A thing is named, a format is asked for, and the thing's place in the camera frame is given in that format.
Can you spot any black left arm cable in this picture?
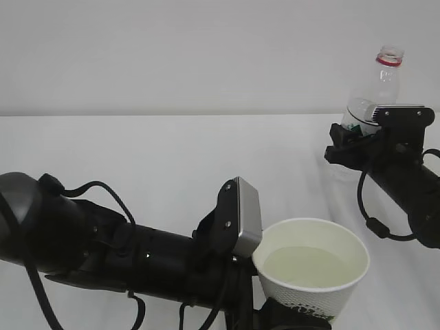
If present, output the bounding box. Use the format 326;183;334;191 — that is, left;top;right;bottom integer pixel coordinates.
20;173;228;330

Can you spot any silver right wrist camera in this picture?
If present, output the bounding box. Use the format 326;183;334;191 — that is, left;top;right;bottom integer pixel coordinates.
361;104;435;136

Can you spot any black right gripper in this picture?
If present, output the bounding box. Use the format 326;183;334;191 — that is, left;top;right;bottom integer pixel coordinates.
324;123;426;177

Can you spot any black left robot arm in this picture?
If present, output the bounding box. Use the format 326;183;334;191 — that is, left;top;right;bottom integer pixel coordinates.
1;172;331;329

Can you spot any clear water bottle red label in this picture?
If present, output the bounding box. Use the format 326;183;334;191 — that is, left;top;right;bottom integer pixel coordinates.
340;45;404;137

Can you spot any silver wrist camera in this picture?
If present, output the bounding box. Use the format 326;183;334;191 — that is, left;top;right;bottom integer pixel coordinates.
361;104;435;136
233;177;263;258

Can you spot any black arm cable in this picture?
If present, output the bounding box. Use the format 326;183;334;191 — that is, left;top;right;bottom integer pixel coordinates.
20;173;228;330
356;147;440;241

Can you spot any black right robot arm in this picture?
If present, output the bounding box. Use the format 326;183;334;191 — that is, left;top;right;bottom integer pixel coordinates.
324;123;439;249

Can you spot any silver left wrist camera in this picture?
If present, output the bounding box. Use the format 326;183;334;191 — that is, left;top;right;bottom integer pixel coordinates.
233;177;263;258

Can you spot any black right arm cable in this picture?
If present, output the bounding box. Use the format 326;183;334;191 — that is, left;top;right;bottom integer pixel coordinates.
356;147;440;241

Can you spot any white paper cup green logo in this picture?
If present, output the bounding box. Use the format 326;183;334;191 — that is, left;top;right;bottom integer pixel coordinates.
252;218;371;324

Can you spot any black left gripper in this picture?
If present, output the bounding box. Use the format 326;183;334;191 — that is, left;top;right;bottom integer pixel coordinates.
185;226;332;330

